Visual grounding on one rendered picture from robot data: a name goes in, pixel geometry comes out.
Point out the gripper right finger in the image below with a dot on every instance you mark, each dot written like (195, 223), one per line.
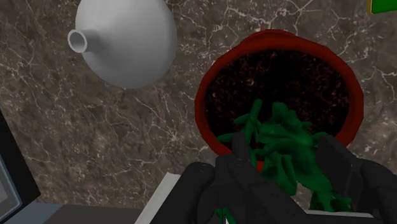
(356, 176)

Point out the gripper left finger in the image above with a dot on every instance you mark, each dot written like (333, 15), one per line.
(229, 183)

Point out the red pot with green plant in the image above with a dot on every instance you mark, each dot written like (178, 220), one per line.
(279, 93)

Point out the green box with yellow edge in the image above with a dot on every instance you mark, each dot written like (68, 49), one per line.
(383, 5)

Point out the white round vase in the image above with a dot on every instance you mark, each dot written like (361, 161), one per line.
(130, 40)

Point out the black framed appliance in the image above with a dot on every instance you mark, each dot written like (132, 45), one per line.
(14, 180)

